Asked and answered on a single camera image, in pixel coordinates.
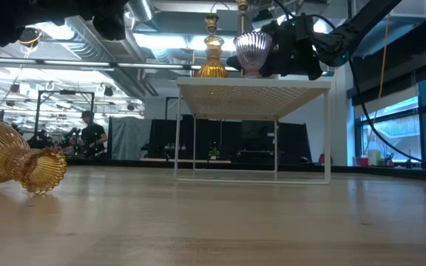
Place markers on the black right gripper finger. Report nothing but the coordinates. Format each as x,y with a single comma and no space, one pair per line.
235,63

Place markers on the pink ribbed glass candle holder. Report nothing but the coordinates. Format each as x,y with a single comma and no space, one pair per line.
253,50

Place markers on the amber ribbed glass candle holder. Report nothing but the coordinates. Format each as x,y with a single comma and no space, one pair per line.
13,155
213,68

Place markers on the short brass candle holder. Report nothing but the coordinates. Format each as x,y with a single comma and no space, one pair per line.
212,24

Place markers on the tall brass candlestick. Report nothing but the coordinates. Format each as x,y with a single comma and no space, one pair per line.
242,5

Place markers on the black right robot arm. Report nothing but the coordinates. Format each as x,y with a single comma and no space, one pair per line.
361,18

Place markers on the white perforated metal shelf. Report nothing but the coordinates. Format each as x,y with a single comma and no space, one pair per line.
253,96

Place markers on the overhead beam with light strips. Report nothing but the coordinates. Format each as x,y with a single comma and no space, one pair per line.
87,63

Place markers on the small background potted plant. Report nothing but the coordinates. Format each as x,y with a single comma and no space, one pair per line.
213,152

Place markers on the red background object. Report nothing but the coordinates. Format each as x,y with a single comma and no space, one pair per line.
323,159

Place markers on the grey-green cloth cover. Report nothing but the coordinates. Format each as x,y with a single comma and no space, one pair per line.
129,138

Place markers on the large window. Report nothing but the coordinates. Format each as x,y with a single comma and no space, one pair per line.
398,129

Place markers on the red container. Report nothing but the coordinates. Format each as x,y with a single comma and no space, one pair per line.
363,161

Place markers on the person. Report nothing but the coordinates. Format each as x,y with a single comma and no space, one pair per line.
92,134

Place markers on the white plastic jug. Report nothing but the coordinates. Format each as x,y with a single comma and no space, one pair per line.
374,157

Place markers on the black overhead camera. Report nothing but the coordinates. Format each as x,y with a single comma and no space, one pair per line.
30,40

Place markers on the black partition wall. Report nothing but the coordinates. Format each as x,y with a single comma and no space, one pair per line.
294,142

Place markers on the black background rig frame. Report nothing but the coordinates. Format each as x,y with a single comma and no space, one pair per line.
37,122

